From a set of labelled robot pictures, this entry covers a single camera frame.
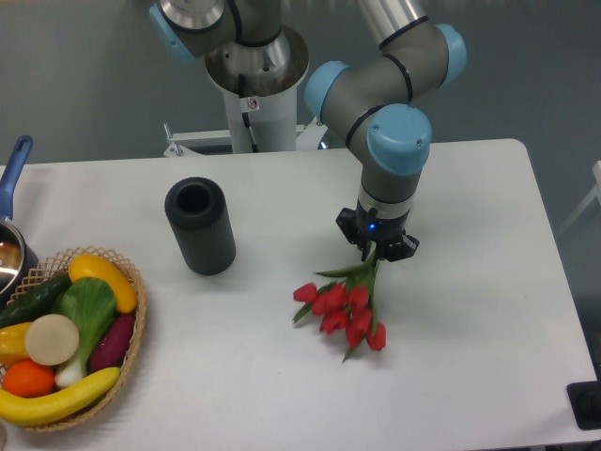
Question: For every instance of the red tulip bouquet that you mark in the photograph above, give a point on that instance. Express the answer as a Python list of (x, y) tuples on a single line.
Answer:
[(346, 304)]

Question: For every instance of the black device at table edge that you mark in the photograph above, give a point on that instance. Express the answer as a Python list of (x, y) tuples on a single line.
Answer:
[(584, 399)]

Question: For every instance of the green cucumber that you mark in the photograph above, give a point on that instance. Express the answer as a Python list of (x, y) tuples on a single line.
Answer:
[(36, 302)]

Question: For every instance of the woven wicker basket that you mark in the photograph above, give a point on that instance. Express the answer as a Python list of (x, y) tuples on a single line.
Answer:
[(58, 264)]

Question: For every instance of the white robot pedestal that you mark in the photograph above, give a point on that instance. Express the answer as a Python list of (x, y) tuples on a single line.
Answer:
[(259, 86)]

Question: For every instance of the white frame at right edge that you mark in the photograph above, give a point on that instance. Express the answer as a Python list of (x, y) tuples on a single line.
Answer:
[(587, 206)]

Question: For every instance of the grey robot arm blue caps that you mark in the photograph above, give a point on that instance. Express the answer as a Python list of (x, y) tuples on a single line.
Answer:
[(368, 109)]

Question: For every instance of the beige round slice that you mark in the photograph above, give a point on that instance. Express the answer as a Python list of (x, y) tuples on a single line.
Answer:
[(51, 340)]

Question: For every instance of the yellow bell pepper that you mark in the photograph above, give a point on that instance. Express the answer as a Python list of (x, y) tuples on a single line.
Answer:
[(12, 346)]

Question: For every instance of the yellow banana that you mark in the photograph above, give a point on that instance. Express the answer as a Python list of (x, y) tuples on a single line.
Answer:
[(39, 411)]

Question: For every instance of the dark grey ribbed vase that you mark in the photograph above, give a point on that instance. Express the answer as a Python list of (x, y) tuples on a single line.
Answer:
[(197, 213)]

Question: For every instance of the orange fruit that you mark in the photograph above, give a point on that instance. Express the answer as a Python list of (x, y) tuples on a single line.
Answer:
[(29, 379)]

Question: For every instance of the blue handled saucepan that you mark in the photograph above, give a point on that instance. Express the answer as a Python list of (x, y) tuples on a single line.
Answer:
[(17, 258)]

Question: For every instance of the purple eggplant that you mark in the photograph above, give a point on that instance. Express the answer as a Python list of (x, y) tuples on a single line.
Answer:
[(111, 350)]

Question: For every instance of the green bok choy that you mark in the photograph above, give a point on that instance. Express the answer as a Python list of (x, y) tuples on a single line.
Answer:
[(91, 305)]

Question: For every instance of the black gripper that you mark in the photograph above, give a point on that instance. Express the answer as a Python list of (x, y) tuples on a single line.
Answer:
[(377, 234)]

